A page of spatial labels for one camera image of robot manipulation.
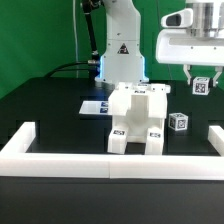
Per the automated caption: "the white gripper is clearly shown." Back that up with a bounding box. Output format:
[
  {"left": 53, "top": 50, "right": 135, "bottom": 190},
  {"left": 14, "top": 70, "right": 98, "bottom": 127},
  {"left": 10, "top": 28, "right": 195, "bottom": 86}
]
[{"left": 156, "top": 29, "right": 224, "bottom": 88}]

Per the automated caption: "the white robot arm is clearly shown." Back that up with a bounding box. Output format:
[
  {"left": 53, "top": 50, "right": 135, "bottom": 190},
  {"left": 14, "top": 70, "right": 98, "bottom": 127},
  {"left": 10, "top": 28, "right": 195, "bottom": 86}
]
[{"left": 96, "top": 0, "right": 224, "bottom": 85}]

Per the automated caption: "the white tagged cube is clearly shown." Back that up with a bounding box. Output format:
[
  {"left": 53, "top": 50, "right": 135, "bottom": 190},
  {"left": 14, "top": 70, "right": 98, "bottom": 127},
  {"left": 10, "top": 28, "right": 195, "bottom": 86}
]
[
  {"left": 168, "top": 113, "right": 188, "bottom": 131},
  {"left": 192, "top": 77, "right": 210, "bottom": 95}
]

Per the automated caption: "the white marker sheet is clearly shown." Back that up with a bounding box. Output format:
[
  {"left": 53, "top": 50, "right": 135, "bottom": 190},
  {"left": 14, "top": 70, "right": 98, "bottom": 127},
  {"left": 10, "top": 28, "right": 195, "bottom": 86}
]
[{"left": 79, "top": 101, "right": 108, "bottom": 115}]

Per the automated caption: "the white cable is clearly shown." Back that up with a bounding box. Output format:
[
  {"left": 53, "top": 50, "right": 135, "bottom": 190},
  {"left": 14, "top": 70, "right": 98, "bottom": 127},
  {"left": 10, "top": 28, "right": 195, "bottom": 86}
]
[{"left": 72, "top": 0, "right": 80, "bottom": 79}]

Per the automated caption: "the white U-shaped fence frame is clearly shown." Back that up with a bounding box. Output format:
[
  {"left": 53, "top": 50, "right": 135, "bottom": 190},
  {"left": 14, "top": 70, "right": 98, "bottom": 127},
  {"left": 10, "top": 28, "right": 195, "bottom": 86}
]
[{"left": 0, "top": 122, "right": 224, "bottom": 180}]

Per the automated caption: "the black cable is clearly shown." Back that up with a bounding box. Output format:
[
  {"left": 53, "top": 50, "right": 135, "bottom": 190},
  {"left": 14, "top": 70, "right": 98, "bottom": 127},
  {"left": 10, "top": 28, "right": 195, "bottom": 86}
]
[{"left": 44, "top": 61, "right": 101, "bottom": 79}]

